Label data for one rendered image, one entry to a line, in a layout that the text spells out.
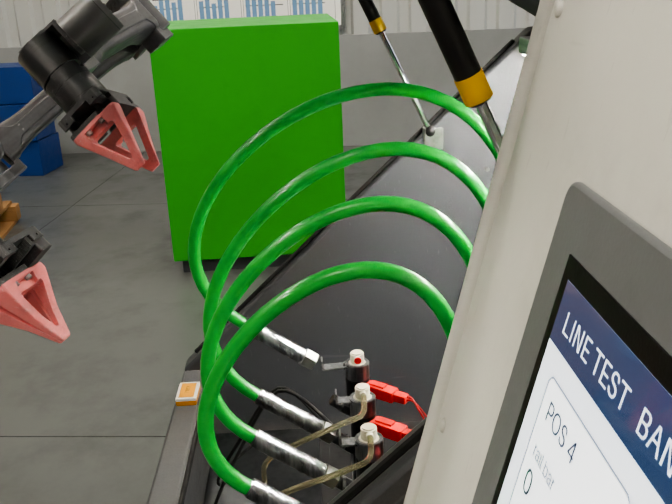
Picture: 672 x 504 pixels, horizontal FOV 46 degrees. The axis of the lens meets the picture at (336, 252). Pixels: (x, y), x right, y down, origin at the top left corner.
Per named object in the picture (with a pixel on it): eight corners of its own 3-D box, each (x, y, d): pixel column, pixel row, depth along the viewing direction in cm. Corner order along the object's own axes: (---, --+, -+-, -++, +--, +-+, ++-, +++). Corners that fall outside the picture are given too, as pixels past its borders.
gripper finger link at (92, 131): (174, 149, 99) (123, 94, 99) (153, 146, 92) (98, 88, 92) (137, 186, 100) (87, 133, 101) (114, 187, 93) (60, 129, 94)
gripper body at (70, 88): (137, 105, 102) (99, 63, 102) (103, 96, 92) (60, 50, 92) (104, 140, 103) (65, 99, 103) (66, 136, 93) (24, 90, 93)
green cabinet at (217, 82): (336, 219, 522) (327, 13, 478) (348, 264, 440) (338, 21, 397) (190, 228, 516) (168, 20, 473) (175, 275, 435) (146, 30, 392)
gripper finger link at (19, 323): (74, 324, 72) (-3, 253, 72) (33, 369, 75) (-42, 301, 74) (109, 295, 79) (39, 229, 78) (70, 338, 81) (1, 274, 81)
